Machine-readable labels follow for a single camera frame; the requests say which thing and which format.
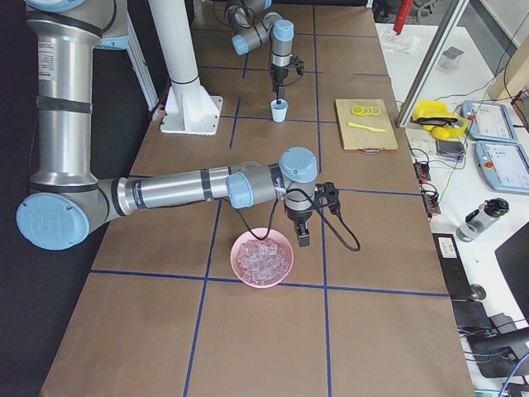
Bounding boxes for yellow cloth bag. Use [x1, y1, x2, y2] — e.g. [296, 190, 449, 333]
[412, 99, 467, 141]

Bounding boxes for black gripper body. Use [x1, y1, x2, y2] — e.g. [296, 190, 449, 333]
[284, 204, 314, 227]
[270, 65, 288, 85]

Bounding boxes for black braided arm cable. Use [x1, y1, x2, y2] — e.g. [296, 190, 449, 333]
[233, 188, 361, 253]

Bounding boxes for pink bowl of ice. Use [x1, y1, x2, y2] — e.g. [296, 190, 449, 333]
[230, 227, 293, 289]

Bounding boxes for white power strip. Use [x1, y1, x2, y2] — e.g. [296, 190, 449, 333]
[408, 138, 437, 157]

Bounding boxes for clear water bottle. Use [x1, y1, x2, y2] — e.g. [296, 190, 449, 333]
[455, 198, 509, 242]

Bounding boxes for grey wallet pouch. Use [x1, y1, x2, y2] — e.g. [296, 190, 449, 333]
[436, 140, 466, 158]

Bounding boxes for bamboo cutting board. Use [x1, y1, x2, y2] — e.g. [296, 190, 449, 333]
[335, 99, 398, 152]

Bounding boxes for crumpled plastic bags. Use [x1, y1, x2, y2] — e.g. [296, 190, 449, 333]
[379, 29, 422, 55]

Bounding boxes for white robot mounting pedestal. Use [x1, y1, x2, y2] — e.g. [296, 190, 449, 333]
[149, 0, 223, 136]

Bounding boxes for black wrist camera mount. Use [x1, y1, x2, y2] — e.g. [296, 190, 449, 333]
[314, 182, 341, 217]

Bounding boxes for yellow plastic knife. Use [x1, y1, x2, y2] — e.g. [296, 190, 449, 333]
[347, 122, 386, 133]

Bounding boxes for teach pendant tablet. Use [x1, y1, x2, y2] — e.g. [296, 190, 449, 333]
[461, 100, 518, 143]
[474, 141, 528, 194]

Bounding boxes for lower teach pendant tablet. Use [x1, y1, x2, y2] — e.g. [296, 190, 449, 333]
[474, 141, 528, 194]

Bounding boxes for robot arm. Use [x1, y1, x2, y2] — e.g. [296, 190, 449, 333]
[16, 1, 317, 250]
[224, 1, 304, 105]

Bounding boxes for upper teach pendant tablet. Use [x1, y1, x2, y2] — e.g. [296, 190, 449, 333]
[461, 100, 518, 143]

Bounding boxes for aluminium frame post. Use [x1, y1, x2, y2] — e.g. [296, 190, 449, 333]
[395, 0, 469, 128]

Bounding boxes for light blue paper cup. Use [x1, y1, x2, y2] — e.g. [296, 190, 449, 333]
[270, 99, 288, 123]

